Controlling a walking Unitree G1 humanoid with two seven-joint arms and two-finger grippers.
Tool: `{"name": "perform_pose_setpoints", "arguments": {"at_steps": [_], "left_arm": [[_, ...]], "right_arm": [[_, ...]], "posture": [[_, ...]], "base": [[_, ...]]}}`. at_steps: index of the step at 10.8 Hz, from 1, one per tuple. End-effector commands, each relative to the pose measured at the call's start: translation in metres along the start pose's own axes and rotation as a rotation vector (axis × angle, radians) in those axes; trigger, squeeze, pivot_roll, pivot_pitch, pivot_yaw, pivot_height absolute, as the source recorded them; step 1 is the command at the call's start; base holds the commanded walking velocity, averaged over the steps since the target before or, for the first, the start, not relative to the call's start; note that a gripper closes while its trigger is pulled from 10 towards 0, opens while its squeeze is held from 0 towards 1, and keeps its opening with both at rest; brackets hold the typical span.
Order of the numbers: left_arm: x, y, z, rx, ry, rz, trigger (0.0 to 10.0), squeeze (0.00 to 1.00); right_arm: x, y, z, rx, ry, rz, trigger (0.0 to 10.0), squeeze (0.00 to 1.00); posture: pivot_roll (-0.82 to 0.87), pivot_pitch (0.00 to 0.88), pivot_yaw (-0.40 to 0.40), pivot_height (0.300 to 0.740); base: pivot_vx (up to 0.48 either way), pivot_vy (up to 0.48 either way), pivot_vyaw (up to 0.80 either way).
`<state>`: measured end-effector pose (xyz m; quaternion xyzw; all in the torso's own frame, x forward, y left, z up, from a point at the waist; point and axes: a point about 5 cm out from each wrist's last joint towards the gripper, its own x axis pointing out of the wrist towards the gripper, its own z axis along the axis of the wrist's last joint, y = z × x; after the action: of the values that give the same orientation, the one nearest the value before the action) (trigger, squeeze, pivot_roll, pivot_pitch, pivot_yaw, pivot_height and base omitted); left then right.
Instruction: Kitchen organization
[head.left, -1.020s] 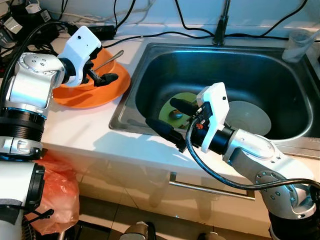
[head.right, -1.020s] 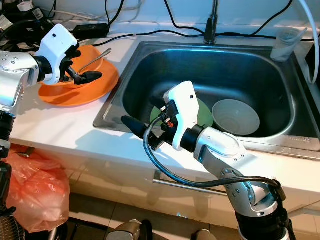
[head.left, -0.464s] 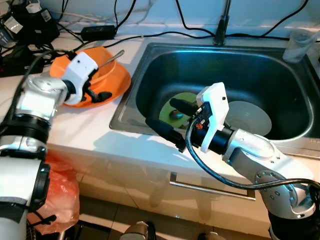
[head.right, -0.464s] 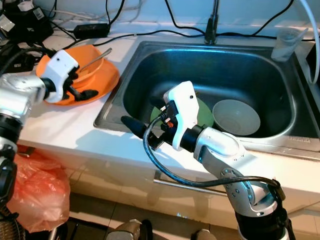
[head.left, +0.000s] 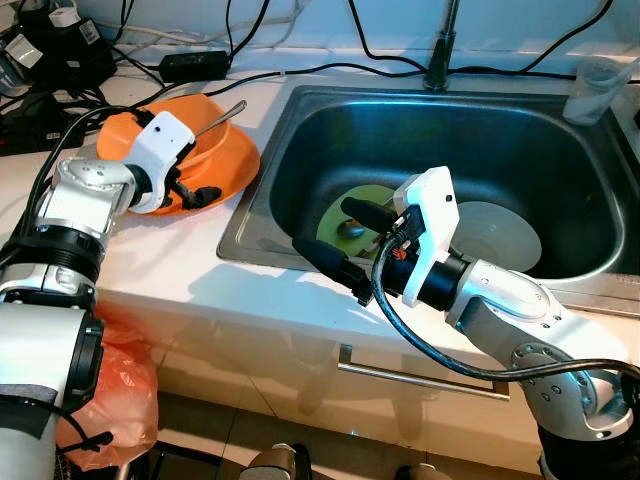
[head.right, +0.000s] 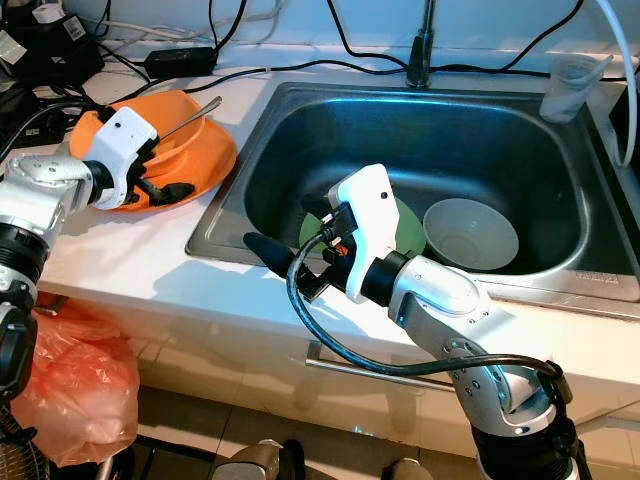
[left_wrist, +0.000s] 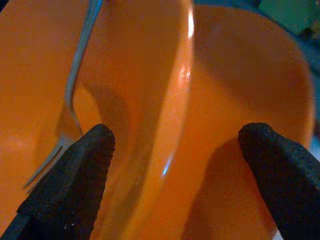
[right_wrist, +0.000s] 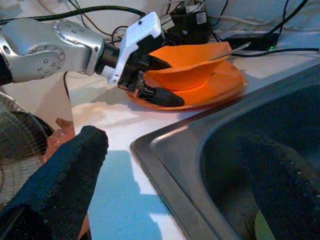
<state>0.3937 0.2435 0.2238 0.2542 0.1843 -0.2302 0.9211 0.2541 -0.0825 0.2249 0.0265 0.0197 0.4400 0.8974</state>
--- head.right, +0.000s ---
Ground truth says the white kitchen cabinet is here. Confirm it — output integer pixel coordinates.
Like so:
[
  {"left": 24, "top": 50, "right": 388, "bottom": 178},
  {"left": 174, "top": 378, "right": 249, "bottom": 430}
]
[{"left": 135, "top": 300, "right": 640, "bottom": 466}]

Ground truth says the green plate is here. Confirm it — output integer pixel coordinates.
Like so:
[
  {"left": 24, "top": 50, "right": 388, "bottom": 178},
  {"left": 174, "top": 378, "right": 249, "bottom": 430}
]
[{"left": 298, "top": 190, "right": 427, "bottom": 257}]

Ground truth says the black power adapter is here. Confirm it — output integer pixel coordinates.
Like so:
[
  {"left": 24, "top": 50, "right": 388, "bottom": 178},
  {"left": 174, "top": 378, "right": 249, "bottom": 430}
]
[{"left": 143, "top": 45, "right": 219, "bottom": 81}]

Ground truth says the stainless steel sink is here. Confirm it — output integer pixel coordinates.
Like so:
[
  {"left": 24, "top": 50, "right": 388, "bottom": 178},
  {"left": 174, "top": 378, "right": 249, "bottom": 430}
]
[{"left": 185, "top": 82, "right": 640, "bottom": 323}]

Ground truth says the grey bowl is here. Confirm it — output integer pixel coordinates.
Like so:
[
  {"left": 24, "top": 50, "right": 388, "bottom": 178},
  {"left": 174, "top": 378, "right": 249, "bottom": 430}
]
[{"left": 422, "top": 197, "right": 522, "bottom": 272}]

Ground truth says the black charger pile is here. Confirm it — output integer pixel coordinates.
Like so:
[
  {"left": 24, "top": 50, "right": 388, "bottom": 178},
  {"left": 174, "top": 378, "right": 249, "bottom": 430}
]
[{"left": 0, "top": 0, "right": 108, "bottom": 146}]

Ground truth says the dark metal faucet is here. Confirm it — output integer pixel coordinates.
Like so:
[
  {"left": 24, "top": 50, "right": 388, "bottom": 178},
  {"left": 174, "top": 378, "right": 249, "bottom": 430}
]
[{"left": 407, "top": 0, "right": 440, "bottom": 89}]

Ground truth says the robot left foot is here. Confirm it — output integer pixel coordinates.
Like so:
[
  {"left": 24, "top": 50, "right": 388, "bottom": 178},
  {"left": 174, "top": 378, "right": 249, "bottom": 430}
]
[{"left": 213, "top": 440, "right": 308, "bottom": 480}]

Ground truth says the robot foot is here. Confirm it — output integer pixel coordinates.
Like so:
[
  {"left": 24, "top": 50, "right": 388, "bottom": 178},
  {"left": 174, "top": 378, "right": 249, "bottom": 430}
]
[
  {"left": 388, "top": 457, "right": 443, "bottom": 480},
  {"left": 213, "top": 440, "right": 308, "bottom": 480}
]

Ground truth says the red plastic bag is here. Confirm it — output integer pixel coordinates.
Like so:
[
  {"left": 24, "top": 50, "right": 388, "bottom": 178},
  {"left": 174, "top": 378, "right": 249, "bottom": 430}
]
[{"left": 10, "top": 300, "right": 143, "bottom": 468}]

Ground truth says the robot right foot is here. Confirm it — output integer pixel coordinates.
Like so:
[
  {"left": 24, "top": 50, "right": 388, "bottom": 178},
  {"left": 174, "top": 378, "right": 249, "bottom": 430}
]
[{"left": 388, "top": 457, "right": 443, "bottom": 480}]

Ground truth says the clear plastic cup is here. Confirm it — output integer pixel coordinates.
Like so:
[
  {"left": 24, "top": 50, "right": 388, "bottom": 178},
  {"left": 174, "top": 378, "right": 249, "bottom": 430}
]
[{"left": 540, "top": 53, "right": 612, "bottom": 123}]

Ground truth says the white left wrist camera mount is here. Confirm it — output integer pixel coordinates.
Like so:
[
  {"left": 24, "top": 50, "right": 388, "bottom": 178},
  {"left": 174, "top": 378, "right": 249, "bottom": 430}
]
[{"left": 87, "top": 105, "right": 159, "bottom": 210}]

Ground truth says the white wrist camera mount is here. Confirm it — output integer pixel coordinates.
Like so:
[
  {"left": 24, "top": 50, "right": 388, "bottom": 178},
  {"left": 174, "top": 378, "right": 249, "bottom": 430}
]
[
  {"left": 87, "top": 105, "right": 159, "bottom": 210},
  {"left": 330, "top": 163, "right": 407, "bottom": 305}
]

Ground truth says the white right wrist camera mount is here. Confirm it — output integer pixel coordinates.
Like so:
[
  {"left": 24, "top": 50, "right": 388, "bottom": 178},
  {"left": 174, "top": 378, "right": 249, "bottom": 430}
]
[{"left": 330, "top": 163, "right": 407, "bottom": 305}]

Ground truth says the long metal drawer handle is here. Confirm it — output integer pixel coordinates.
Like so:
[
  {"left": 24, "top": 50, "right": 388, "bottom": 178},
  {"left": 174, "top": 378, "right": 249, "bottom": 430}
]
[{"left": 305, "top": 342, "right": 473, "bottom": 394}]

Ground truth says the black counter cable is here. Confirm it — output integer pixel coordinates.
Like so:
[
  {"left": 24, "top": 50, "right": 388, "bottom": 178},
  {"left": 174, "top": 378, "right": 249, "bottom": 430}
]
[{"left": 120, "top": 60, "right": 556, "bottom": 101}]

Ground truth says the black draped wall cable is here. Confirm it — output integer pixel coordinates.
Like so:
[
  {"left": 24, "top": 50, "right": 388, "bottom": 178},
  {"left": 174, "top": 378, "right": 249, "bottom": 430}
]
[{"left": 325, "top": 0, "right": 586, "bottom": 69}]

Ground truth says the wire fan grille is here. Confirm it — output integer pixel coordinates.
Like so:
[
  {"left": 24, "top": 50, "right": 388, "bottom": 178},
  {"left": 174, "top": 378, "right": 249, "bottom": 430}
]
[{"left": 0, "top": 400, "right": 53, "bottom": 480}]

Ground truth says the white hose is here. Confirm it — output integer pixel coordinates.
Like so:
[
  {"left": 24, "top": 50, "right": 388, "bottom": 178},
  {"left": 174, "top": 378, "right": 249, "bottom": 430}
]
[{"left": 595, "top": 0, "right": 640, "bottom": 169}]

